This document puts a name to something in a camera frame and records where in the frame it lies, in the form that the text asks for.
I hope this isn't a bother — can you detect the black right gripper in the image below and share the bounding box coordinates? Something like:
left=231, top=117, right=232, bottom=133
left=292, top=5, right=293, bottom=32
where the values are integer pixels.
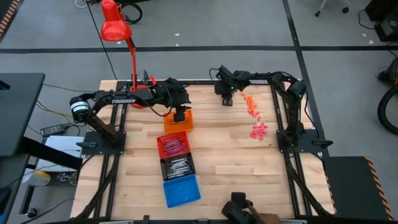
left=215, top=65, right=249, bottom=106

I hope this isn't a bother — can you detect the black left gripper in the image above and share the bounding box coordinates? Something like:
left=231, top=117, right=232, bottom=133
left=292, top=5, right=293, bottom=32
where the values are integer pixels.
left=157, top=77, right=192, bottom=123

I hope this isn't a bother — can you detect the orange plastic basket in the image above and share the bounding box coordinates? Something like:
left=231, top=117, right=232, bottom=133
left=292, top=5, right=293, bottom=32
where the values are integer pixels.
left=164, top=108, right=195, bottom=133

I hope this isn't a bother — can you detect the red plastic basket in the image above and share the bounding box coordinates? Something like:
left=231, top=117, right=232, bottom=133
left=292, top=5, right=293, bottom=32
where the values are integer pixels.
left=156, top=131, right=191, bottom=159

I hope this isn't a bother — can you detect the black plastic basket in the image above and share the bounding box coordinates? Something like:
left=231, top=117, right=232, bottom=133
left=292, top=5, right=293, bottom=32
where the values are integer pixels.
left=159, top=151, right=197, bottom=182

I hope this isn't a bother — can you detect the blue plastic basket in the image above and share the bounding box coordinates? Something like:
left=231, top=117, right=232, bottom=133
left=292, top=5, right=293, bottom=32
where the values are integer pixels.
left=162, top=174, right=201, bottom=209

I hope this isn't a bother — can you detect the person's forearm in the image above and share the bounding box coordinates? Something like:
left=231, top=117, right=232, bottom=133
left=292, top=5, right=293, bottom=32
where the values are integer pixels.
left=248, top=207, right=281, bottom=224

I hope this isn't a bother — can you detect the red desk lamp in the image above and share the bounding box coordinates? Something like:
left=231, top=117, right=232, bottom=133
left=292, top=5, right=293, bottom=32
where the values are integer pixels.
left=99, top=0, right=155, bottom=110

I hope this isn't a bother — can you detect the office chair base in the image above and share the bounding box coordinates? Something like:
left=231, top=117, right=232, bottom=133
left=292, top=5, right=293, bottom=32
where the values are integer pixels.
left=314, top=0, right=351, bottom=18

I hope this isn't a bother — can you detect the white box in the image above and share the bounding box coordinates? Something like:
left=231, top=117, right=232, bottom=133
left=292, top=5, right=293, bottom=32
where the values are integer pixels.
left=44, top=135, right=86, bottom=173

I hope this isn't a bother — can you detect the black power adapter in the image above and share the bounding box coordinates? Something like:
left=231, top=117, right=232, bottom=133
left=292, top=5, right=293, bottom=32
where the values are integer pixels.
left=39, top=123, right=68, bottom=138

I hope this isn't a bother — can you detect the black handheld object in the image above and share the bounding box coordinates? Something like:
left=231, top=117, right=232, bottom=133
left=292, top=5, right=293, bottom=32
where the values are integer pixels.
left=221, top=192, right=254, bottom=224

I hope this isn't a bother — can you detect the black diagonal beam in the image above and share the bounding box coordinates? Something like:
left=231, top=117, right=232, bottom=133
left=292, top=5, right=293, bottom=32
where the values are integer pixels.
left=18, top=136, right=83, bottom=171

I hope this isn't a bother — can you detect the black hazard-striped platform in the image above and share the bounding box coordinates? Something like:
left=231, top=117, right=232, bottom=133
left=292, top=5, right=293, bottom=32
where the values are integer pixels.
left=322, top=155, right=395, bottom=222

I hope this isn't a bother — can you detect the black side desk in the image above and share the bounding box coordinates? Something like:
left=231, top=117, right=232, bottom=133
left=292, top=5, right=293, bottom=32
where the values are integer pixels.
left=0, top=73, right=46, bottom=157

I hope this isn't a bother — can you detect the yellow white container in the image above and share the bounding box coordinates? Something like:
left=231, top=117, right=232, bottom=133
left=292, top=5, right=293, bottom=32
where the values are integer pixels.
left=22, top=170, right=52, bottom=187

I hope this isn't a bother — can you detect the orange black vacuum cleaner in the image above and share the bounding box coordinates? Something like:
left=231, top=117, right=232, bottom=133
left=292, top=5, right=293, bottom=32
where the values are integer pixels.
left=377, top=57, right=398, bottom=86

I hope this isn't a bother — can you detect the black box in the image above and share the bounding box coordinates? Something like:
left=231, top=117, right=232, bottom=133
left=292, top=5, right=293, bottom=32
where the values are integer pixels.
left=374, top=17, right=398, bottom=43

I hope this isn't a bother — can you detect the black case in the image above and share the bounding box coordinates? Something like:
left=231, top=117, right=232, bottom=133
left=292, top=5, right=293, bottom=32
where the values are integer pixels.
left=364, top=0, right=398, bottom=22

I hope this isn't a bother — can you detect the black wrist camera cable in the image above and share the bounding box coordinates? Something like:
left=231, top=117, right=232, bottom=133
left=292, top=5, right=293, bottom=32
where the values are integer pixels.
left=208, top=67, right=220, bottom=83
left=139, top=93, right=174, bottom=118

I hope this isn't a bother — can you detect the black aluminium table frame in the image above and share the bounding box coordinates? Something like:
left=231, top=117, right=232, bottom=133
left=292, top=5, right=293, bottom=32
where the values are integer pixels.
left=73, top=79, right=335, bottom=224

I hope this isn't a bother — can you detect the black lamp cable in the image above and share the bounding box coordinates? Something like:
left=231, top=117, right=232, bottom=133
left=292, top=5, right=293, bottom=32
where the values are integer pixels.
left=85, top=0, right=118, bottom=81

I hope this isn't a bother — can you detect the coiled black cable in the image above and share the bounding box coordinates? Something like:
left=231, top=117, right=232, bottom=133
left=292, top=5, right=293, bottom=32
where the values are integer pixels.
left=121, top=1, right=144, bottom=25

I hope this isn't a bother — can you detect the black floor cable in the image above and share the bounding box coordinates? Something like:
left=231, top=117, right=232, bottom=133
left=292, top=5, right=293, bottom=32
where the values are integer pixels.
left=42, top=82, right=100, bottom=93

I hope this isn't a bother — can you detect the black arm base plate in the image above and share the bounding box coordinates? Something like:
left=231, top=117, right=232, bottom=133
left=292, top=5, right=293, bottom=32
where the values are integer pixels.
left=76, top=130, right=126, bottom=156
left=275, top=128, right=334, bottom=154

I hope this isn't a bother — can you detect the black vacuum hose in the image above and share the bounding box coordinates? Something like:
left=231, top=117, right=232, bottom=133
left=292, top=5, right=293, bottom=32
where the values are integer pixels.
left=376, top=85, right=398, bottom=136

